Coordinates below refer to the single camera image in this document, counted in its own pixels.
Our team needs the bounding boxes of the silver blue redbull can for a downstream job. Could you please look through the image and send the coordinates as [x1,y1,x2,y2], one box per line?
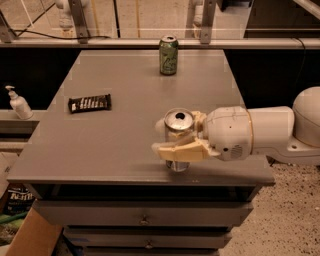
[163,107,195,173]

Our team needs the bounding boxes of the white pump bottle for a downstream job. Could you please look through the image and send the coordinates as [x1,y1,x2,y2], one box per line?
[5,85,33,120]

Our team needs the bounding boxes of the black cable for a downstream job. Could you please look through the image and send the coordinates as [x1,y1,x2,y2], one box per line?
[9,2,113,41]

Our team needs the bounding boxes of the top drawer knob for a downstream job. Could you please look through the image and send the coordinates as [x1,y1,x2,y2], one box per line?
[139,215,150,226]

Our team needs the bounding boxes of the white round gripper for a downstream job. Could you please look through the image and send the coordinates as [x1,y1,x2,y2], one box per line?
[151,106,253,162]

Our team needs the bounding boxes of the grey drawer cabinet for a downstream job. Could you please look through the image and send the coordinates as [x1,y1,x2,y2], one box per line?
[9,50,273,256]

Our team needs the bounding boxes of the dark printed bag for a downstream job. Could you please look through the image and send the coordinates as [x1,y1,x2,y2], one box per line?
[4,186,35,215]

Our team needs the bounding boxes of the black rxbar chocolate bar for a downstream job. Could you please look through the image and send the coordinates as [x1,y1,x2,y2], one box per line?
[68,94,112,114]

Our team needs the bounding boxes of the drawer knob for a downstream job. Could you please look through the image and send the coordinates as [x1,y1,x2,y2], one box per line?
[145,241,154,250]
[139,215,150,226]

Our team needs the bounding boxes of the green soda can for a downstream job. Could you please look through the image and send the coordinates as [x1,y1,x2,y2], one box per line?
[159,35,178,75]

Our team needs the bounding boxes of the brown cardboard box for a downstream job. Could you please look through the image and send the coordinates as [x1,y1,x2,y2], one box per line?
[5,208,62,256]

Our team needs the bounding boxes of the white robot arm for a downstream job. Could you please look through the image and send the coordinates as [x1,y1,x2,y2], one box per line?
[152,86,320,168]

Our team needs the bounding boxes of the grey metal railing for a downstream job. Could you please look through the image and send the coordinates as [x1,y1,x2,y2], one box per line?
[0,0,320,49]

